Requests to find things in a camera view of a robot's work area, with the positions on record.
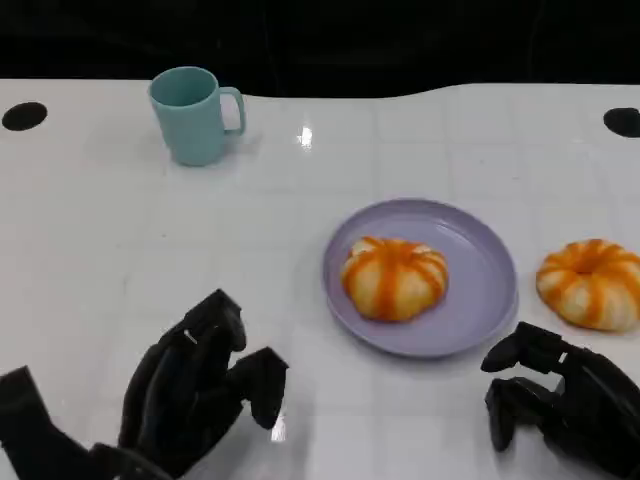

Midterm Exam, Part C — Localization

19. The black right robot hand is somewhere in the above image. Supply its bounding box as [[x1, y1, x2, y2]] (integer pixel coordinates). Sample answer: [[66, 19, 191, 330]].
[[480, 321, 640, 480]]

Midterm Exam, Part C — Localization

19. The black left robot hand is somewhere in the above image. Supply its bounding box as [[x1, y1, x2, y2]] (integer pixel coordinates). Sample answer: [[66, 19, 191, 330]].
[[89, 288, 291, 480]]

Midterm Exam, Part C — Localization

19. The orange and white bread roll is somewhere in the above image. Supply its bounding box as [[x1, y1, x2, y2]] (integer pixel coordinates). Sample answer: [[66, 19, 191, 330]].
[[535, 238, 640, 332], [340, 236, 450, 323]]

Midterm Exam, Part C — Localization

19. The lilac plate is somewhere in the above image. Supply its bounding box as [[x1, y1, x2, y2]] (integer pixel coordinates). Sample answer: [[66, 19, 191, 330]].
[[322, 198, 519, 360]]

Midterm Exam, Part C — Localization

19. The pale green mug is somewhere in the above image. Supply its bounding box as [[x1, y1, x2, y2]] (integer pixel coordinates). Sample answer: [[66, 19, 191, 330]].
[[147, 66, 247, 167]]

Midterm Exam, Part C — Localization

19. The black table cable grommet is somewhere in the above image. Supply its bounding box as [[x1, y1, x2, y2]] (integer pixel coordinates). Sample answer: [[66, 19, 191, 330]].
[[1, 101, 49, 132], [602, 107, 640, 137]]

